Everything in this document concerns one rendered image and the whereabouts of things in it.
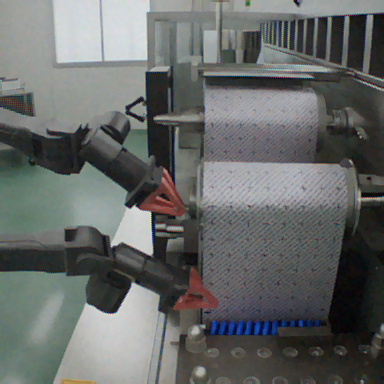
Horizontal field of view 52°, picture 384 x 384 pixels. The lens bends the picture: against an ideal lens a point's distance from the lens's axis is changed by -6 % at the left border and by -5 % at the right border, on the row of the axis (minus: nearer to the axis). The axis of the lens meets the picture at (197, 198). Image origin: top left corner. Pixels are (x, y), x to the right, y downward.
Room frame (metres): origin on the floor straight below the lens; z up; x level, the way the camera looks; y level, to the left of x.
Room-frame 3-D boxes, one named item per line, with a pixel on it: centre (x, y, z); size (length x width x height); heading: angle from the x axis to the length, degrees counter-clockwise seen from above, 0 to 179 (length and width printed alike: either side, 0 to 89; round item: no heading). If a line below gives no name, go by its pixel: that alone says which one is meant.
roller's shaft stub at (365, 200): (0.66, -0.30, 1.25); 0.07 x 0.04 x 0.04; 88
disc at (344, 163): (0.67, -0.26, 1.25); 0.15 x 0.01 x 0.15; 178
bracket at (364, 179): (0.66, -0.31, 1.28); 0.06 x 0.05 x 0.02; 88
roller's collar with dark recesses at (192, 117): (0.92, 0.01, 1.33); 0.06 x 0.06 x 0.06; 88
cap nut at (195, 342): (0.54, 0.00, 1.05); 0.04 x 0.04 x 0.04
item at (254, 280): (0.61, -0.13, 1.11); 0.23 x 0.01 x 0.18; 88
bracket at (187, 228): (0.71, 0.03, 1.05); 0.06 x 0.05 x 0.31; 88
